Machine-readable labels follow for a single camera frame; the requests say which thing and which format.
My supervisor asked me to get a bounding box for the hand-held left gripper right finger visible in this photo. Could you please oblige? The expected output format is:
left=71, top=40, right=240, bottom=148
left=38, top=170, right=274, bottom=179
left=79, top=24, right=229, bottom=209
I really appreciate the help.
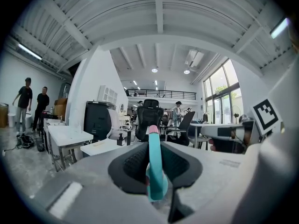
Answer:
left=160, top=141, right=248, bottom=188

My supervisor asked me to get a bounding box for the white office chair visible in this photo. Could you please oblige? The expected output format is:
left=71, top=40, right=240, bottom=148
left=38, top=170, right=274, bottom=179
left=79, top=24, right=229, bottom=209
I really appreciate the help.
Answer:
left=106, top=108, right=133, bottom=147

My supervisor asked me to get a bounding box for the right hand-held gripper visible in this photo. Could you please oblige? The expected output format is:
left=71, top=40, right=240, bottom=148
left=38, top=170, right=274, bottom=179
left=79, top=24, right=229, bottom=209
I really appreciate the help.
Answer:
left=200, top=56, right=299, bottom=153

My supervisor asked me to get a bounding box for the white office table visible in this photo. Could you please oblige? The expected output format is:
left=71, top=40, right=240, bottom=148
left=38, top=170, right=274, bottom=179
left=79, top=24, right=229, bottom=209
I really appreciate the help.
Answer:
left=190, top=122, right=243, bottom=150

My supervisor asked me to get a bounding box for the teal spray bottle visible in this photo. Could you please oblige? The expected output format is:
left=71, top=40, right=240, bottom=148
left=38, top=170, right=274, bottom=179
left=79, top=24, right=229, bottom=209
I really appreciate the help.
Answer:
left=145, top=124, right=169, bottom=202

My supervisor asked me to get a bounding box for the black wire basket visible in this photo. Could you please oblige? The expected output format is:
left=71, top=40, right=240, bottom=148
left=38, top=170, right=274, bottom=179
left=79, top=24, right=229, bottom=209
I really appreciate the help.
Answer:
left=35, top=137, right=45, bottom=153

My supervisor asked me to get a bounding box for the black balcony railing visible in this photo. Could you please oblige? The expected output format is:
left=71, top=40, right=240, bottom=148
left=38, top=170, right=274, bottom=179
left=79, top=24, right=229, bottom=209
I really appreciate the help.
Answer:
left=127, top=89, right=197, bottom=101

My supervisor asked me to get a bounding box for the ceiling tube light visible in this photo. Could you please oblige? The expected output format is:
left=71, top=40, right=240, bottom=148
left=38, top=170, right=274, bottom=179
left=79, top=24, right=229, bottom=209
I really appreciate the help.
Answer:
left=17, top=42, right=43, bottom=61
left=269, top=17, right=291, bottom=40

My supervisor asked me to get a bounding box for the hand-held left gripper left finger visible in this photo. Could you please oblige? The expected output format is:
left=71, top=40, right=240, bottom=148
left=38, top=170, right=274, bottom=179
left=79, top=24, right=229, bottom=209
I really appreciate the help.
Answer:
left=63, top=141, right=150, bottom=195

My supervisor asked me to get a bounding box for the black mesh visitor chair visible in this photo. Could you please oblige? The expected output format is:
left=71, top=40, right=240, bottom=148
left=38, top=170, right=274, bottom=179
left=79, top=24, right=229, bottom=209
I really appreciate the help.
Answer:
left=163, top=111, right=196, bottom=147

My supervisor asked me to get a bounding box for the metal stand frame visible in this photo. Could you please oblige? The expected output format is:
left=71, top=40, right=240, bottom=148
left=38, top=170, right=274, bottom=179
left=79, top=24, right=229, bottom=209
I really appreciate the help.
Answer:
left=49, top=143, right=79, bottom=172

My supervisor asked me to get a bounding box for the black high-back office chair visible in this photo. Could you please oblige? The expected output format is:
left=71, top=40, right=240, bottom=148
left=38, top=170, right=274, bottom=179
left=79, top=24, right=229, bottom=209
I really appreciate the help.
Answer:
left=135, top=98, right=164, bottom=142

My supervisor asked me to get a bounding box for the white washbasin with sticker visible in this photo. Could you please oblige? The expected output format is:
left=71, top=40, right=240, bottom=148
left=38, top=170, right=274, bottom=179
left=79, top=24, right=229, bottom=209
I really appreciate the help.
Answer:
left=47, top=124, right=94, bottom=148

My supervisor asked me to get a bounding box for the pile of black cables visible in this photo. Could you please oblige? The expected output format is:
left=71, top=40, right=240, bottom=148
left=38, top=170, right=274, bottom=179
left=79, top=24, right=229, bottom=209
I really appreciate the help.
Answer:
left=15, top=133, right=35, bottom=149

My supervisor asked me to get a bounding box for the black soap dispenser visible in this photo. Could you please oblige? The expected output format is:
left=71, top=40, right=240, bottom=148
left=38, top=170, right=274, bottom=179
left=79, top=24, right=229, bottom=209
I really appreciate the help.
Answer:
left=116, top=133, right=126, bottom=147

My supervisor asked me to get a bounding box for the black standing fan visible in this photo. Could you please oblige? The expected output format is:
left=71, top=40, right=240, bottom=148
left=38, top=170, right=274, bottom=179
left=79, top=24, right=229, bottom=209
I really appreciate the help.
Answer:
left=233, top=105, right=241, bottom=125

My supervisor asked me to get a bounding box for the white shelf cabinet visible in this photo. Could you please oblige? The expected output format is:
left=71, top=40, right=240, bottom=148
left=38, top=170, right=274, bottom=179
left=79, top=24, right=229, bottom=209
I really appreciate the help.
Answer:
left=97, top=84, right=119, bottom=105

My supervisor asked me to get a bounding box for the glass window front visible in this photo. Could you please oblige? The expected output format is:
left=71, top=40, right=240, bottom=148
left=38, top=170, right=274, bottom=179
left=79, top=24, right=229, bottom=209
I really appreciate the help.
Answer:
left=201, top=58, right=245, bottom=126

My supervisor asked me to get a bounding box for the black cabinet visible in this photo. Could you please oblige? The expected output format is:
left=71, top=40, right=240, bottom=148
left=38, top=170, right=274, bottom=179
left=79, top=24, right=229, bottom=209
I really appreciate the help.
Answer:
left=83, top=100, right=117, bottom=141

